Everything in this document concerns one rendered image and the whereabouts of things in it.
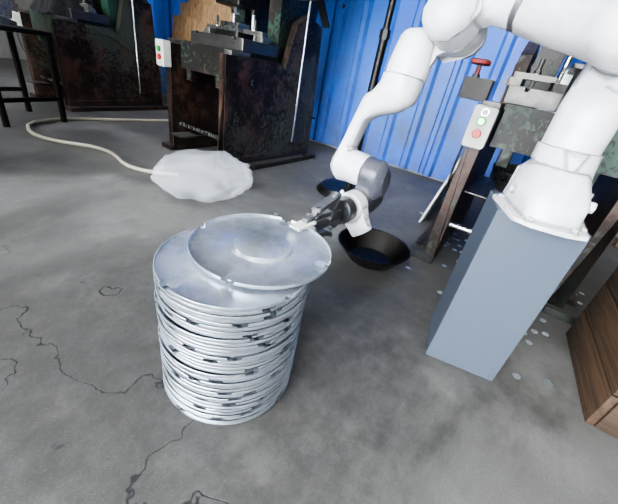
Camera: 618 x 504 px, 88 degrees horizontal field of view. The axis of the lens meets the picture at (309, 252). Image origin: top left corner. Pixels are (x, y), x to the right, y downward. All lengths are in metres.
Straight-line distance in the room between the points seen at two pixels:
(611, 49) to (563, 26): 0.12
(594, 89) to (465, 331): 0.58
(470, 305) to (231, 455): 0.64
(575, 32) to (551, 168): 0.23
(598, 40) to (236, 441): 0.95
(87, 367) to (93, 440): 0.18
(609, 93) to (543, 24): 0.18
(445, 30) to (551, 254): 0.53
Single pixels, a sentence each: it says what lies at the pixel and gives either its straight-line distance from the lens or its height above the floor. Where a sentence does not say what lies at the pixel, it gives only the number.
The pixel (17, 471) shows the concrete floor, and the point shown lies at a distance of 0.80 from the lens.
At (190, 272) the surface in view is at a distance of 0.60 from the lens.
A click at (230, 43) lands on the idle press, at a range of 2.18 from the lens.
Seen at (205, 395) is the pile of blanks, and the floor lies 0.08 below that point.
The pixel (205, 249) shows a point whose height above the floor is 0.31.
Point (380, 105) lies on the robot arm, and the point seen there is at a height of 0.59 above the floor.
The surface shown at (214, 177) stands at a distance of 1.57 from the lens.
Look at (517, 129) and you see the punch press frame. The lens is 1.41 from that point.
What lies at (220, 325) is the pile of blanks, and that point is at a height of 0.27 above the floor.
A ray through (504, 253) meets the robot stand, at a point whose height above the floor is 0.36.
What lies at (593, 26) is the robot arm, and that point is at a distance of 0.80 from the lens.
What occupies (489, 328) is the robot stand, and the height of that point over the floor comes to 0.16.
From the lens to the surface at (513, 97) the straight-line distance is 1.50.
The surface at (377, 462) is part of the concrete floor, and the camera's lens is 0.78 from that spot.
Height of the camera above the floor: 0.65
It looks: 30 degrees down
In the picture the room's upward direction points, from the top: 11 degrees clockwise
